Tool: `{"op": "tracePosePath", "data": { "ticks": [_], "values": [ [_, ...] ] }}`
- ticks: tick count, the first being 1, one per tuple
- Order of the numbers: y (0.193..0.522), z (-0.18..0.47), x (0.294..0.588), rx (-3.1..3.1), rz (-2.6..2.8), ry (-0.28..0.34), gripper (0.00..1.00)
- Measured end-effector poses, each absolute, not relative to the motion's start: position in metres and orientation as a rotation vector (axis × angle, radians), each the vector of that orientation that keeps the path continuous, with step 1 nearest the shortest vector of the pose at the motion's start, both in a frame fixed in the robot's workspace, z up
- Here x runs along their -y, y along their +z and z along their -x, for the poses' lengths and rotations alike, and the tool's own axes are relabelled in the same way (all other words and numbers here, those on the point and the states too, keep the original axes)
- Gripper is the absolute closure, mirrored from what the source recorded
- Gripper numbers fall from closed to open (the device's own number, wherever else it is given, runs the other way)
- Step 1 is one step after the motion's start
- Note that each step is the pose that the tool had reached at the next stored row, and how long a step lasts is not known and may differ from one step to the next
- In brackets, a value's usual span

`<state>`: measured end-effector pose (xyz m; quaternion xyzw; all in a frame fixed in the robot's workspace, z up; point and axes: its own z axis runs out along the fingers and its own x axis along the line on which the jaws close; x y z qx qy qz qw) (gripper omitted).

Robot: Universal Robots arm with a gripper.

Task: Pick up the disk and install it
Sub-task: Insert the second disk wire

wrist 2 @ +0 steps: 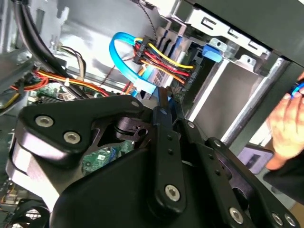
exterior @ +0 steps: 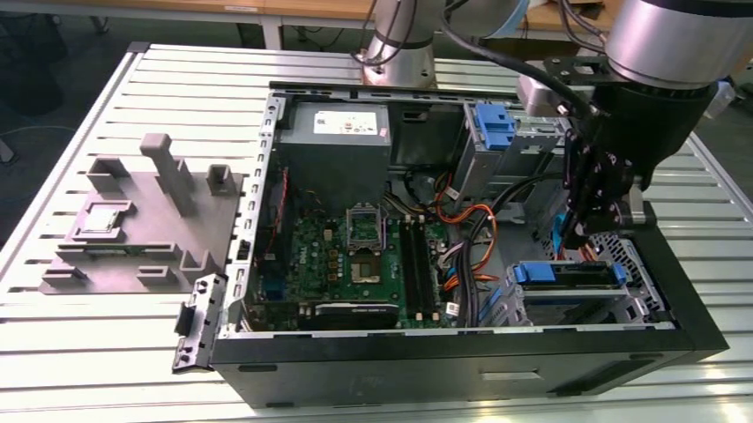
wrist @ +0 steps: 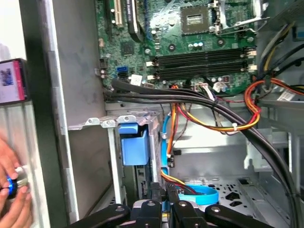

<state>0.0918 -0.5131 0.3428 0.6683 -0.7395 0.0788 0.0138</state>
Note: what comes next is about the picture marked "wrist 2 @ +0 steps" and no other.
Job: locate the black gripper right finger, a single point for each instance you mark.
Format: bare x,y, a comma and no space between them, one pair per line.
221,175

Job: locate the person hand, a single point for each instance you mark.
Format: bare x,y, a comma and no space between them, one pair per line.
285,133

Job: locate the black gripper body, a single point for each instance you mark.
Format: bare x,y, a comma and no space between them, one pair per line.
114,190

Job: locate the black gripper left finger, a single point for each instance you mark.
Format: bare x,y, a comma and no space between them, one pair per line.
52,137

